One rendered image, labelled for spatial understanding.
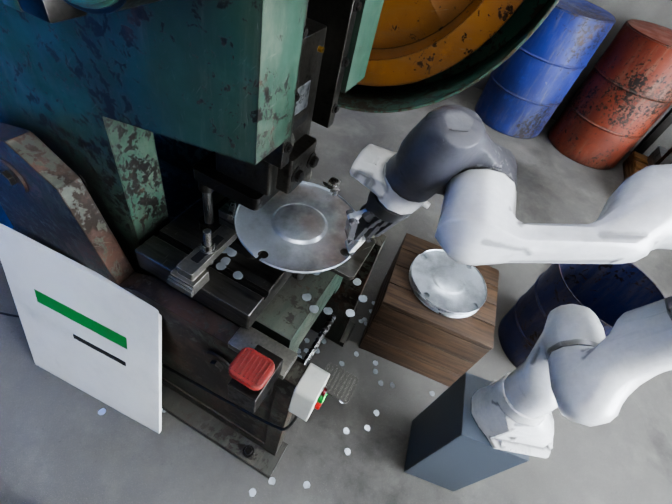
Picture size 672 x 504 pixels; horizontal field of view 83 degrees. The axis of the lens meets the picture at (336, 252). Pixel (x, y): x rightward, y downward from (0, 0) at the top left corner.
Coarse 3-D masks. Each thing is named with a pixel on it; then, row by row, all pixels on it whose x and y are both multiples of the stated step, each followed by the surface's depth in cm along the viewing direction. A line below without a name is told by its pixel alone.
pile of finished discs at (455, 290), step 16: (432, 256) 146; (448, 256) 148; (416, 272) 139; (432, 272) 141; (448, 272) 142; (464, 272) 144; (416, 288) 136; (432, 288) 136; (448, 288) 137; (464, 288) 139; (480, 288) 141; (432, 304) 131; (448, 304) 133; (464, 304) 134; (480, 304) 136
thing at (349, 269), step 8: (360, 248) 86; (368, 248) 87; (352, 256) 84; (360, 256) 85; (344, 264) 82; (352, 264) 83; (360, 264) 83; (336, 272) 81; (344, 272) 81; (352, 272) 81
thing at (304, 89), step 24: (312, 24) 63; (312, 48) 63; (312, 72) 67; (312, 96) 71; (312, 144) 75; (216, 168) 77; (240, 168) 74; (264, 168) 71; (288, 168) 71; (264, 192) 75; (288, 192) 76
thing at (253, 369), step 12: (252, 348) 68; (240, 360) 66; (252, 360) 66; (264, 360) 67; (228, 372) 65; (240, 372) 65; (252, 372) 65; (264, 372) 65; (252, 384) 64; (264, 384) 65
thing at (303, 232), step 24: (312, 192) 95; (240, 216) 85; (264, 216) 86; (288, 216) 87; (312, 216) 89; (336, 216) 91; (240, 240) 80; (264, 240) 82; (288, 240) 83; (312, 240) 84; (336, 240) 86; (288, 264) 79; (312, 264) 80; (336, 264) 81
